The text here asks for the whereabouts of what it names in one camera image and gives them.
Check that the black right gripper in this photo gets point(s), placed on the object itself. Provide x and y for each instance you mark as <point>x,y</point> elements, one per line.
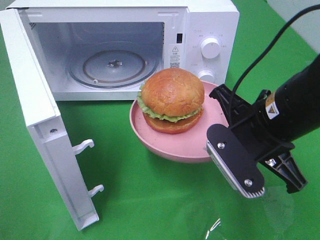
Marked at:
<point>254,127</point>

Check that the pink plate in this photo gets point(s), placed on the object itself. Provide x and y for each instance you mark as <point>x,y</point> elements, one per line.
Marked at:
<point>187,147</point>

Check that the burger with lettuce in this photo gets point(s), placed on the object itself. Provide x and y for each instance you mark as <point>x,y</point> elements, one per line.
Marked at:
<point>172,101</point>

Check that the white microwave door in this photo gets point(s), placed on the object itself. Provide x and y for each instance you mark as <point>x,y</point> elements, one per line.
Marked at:
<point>45,124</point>

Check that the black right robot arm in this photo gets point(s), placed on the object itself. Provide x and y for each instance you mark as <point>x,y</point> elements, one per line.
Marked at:
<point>299,102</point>

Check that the lower white microwave knob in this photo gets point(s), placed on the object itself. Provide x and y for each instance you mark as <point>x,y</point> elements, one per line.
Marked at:
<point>207,76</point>

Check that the white microwave knob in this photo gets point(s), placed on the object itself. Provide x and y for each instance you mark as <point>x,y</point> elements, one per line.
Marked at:
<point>207,76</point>
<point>210,47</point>

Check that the upper white microwave knob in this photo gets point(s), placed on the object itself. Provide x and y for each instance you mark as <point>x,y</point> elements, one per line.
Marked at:
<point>210,47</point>

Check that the white partition panels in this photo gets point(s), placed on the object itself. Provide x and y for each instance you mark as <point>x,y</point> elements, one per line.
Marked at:
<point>307,26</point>

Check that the green table mat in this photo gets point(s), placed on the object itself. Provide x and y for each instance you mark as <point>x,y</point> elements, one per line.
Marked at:
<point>145,197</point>

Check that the glass microwave turntable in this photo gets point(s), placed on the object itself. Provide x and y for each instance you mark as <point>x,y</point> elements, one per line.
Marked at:
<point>115,64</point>

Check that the white microwave oven body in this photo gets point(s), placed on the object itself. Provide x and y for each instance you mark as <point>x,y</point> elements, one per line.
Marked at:
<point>59,28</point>

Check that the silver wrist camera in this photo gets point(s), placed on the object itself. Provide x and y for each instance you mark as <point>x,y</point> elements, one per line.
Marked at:
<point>234,162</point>

